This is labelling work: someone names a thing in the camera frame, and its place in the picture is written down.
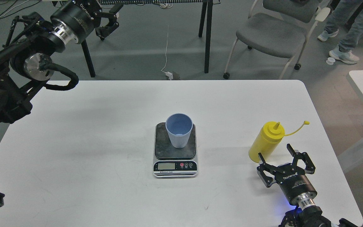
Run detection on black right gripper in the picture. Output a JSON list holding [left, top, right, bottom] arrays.
[[256, 143, 318, 207]]

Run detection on yellow squeeze bottle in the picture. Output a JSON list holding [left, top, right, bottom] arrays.
[[248, 121, 310, 163]]

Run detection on person's legs in jeans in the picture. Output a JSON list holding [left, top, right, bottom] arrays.
[[317, 0, 363, 65]]

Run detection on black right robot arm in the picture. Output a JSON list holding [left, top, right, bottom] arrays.
[[257, 144, 356, 227]]

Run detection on blue ribbed plastic cup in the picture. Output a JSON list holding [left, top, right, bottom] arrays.
[[165, 113, 193, 148]]

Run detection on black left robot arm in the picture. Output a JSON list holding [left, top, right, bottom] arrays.
[[0, 0, 124, 124]]

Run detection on grey office chair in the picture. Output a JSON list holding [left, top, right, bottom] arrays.
[[223, 0, 331, 79]]

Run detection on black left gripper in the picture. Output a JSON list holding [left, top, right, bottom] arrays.
[[50, 0, 124, 44]]

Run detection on white cable with plug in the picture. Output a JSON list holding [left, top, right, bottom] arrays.
[[161, 32, 181, 80]]

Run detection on digital kitchen scale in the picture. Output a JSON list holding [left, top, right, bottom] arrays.
[[153, 122, 198, 178]]

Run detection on white lid on floor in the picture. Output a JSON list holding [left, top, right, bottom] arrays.
[[326, 57, 336, 66]]

